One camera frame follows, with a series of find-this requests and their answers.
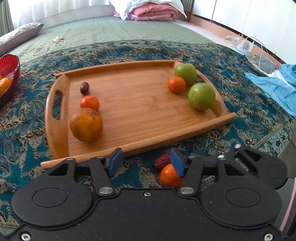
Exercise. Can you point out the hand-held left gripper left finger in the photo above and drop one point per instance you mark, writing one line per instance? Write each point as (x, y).
(115, 162)

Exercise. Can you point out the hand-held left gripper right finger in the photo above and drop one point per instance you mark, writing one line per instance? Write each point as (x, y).
(177, 163)

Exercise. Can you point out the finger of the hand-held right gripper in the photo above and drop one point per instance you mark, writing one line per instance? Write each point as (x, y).
(242, 150)

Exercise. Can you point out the red date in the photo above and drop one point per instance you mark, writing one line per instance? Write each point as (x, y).
(160, 162)
(84, 88)

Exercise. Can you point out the mandarin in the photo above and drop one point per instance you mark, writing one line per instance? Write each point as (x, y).
(177, 85)
(90, 103)
(167, 177)

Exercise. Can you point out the large orange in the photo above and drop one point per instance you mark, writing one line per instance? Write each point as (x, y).
(86, 125)

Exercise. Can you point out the wooden tray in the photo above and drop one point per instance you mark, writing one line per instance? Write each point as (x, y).
(138, 104)

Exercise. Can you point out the pale green apple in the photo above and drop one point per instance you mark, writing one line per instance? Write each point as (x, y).
(201, 96)

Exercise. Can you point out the teal paisley blanket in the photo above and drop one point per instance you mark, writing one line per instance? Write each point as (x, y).
(242, 111)

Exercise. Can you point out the blue cloth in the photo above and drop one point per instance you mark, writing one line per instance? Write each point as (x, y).
(272, 88)

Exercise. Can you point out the grey cloth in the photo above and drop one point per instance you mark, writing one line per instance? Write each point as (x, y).
(264, 63)

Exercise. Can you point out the green bedspread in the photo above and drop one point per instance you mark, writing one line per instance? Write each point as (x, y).
(127, 30)

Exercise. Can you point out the orange persimmon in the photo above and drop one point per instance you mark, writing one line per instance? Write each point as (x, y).
(5, 85)

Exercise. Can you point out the white wardrobe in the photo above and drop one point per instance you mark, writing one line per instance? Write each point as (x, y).
(242, 14)

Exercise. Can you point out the red glass bowl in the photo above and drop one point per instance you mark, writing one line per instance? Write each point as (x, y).
(12, 67)

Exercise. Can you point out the pink folded blanket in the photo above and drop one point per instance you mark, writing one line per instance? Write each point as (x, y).
(157, 12)

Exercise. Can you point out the green curtain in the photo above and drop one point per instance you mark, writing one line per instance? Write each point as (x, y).
(187, 5)
(5, 16)

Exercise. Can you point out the pink folded blankets with pillow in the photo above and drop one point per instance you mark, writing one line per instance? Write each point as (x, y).
(124, 7)

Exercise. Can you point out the floral pillow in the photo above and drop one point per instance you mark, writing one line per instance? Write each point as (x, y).
(20, 34)

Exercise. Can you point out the white sheer curtain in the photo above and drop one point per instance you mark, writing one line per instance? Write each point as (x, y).
(57, 9)

